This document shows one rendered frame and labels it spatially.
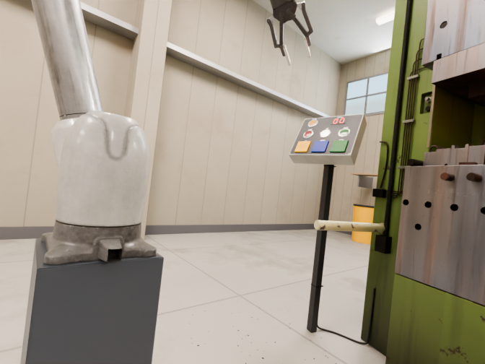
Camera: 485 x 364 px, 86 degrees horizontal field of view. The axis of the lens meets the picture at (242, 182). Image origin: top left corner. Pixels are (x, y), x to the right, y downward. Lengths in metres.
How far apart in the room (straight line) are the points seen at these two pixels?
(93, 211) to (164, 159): 3.07
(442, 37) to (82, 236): 1.43
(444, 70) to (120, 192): 1.27
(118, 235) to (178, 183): 3.15
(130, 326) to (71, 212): 0.23
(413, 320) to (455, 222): 0.41
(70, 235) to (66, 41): 0.46
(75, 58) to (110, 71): 2.77
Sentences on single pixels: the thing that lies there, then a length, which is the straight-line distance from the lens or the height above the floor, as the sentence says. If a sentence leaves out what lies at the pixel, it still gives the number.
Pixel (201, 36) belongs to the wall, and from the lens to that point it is 4.21.
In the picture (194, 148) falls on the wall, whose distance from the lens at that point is 3.77.
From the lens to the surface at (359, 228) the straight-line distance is 1.39.
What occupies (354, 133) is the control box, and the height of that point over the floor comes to 1.08.
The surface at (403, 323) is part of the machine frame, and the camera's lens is 1.33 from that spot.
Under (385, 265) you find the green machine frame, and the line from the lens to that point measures 1.57.
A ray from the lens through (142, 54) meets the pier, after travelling 3.39.
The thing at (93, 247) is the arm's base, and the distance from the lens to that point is 0.53.
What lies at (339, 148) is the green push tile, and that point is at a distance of 1.38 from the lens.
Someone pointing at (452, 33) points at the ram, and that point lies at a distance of 1.45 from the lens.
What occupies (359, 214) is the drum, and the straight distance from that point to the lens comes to 4.99.
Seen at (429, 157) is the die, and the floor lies 0.96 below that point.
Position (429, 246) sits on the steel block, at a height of 0.61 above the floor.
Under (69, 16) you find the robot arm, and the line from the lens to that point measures 0.82.
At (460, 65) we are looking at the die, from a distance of 1.37.
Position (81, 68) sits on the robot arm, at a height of 1.00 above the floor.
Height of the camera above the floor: 0.76
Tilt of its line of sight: 1 degrees up
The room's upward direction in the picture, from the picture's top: 6 degrees clockwise
